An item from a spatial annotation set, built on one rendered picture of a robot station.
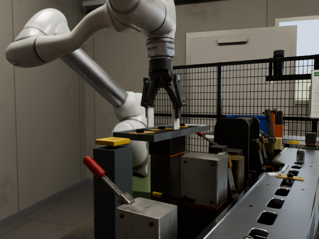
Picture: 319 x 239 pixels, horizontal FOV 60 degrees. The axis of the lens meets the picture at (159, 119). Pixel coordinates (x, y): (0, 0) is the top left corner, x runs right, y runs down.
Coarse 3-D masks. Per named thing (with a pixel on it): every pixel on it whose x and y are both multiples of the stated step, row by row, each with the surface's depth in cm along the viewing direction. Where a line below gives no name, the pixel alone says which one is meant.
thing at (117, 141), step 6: (102, 138) 67; (108, 138) 67; (114, 138) 67; (120, 138) 67; (126, 138) 67; (96, 144) 66; (102, 144) 64; (108, 144) 63; (114, 144) 63; (120, 144) 64
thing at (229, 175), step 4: (220, 152) 78; (224, 152) 77; (228, 156) 77; (228, 160) 76; (228, 164) 76; (228, 168) 77; (228, 172) 76; (228, 176) 76; (232, 176) 78; (228, 180) 76; (232, 180) 78; (228, 184) 76; (232, 184) 77; (228, 188) 76; (232, 188) 77; (228, 192) 76; (232, 192) 76; (232, 196) 76
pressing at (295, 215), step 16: (272, 160) 118; (288, 160) 118; (304, 160) 118; (272, 176) 92; (304, 176) 92; (256, 192) 76; (272, 192) 76; (304, 192) 76; (240, 208) 65; (256, 208) 65; (272, 208) 65; (288, 208) 65; (304, 208) 65; (224, 224) 56; (240, 224) 56; (256, 224) 56; (272, 224) 56; (288, 224) 56; (304, 224) 56
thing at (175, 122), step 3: (174, 111) 85; (174, 114) 85; (174, 117) 85; (174, 120) 85; (177, 120) 86; (174, 123) 85; (177, 123) 87; (174, 126) 85; (177, 126) 87; (174, 129) 85; (177, 129) 87
